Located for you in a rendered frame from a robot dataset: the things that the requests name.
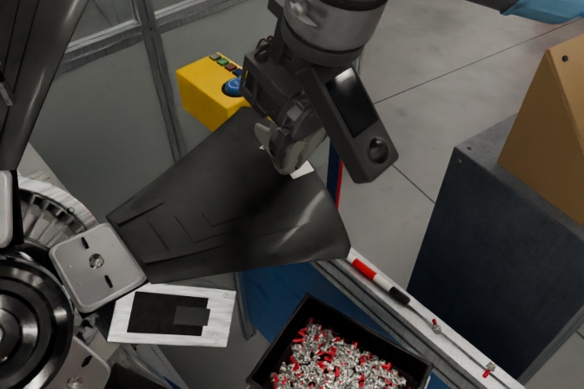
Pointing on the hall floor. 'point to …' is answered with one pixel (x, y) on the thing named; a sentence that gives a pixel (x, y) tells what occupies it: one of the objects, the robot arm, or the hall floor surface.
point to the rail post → (242, 306)
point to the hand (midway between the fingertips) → (292, 169)
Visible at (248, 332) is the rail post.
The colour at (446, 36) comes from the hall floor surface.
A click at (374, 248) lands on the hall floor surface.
